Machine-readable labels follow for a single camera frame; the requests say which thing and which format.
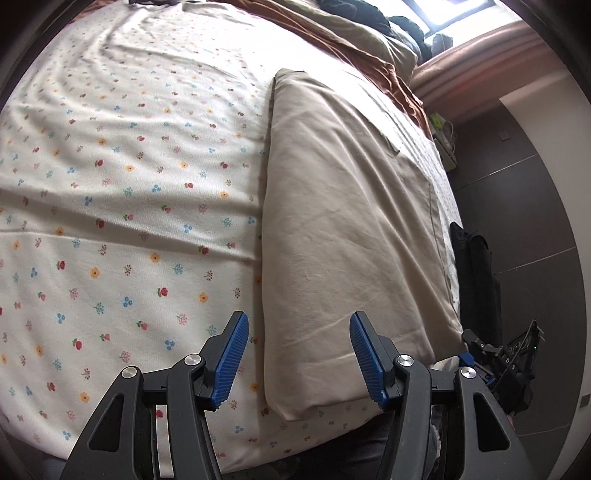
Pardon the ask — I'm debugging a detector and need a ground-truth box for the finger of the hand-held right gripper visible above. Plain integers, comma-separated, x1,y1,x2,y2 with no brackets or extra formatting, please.
457,352,500,386
462,329,498,357

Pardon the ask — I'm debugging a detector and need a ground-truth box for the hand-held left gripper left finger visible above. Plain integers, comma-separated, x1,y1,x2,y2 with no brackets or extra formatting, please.
60,311,250,480

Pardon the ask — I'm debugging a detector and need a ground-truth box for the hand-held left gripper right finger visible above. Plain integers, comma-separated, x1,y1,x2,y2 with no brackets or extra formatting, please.
348,311,539,480

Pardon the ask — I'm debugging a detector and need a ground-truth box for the beige jacket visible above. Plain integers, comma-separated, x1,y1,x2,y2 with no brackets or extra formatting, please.
261,68,464,422

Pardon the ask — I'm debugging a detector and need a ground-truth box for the dark clothes pile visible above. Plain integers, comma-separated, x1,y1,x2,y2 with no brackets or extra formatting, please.
318,0,435,58

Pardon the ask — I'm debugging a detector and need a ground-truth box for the black bag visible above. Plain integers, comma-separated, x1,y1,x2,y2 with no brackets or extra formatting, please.
449,222,503,352

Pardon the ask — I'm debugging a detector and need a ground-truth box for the white power strip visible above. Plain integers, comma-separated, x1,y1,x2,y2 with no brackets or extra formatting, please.
429,111,458,171

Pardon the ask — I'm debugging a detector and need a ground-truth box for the white floral bed sheet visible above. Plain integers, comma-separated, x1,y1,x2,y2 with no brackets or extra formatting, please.
0,0,462,474

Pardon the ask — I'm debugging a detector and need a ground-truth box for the pink curtain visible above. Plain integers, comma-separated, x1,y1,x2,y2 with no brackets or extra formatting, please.
411,21,568,125

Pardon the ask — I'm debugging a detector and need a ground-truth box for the brown blanket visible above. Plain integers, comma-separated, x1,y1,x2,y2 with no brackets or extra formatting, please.
226,0,435,139

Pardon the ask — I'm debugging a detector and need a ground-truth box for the window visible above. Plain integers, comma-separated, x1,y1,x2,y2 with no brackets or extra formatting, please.
402,0,502,40

